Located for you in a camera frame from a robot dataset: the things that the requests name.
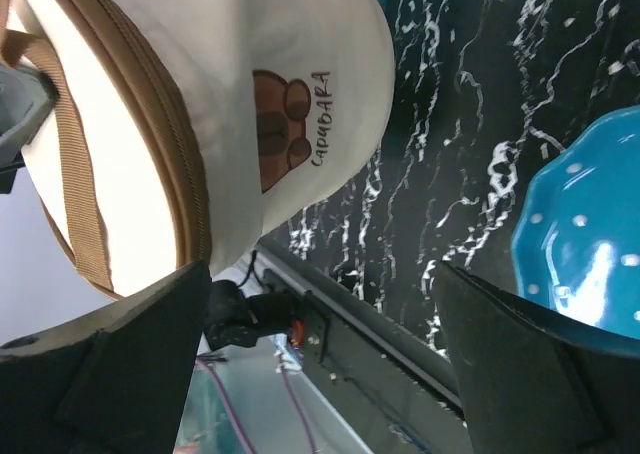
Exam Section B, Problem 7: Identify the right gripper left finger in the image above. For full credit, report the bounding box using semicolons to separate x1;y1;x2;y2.
1;262;211;454

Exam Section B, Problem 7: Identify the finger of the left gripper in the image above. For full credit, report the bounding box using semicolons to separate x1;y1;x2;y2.
1;65;58;194

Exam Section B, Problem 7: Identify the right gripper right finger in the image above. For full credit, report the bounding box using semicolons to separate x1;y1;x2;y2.
434;262;639;453

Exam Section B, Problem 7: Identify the cream round laundry bag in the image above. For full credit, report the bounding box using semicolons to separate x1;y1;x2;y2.
1;0;395;299

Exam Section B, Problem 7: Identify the blue polka dot plate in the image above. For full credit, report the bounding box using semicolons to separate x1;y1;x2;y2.
511;106;639;339

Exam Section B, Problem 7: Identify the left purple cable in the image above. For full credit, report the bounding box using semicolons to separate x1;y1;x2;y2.
197;353;321;454

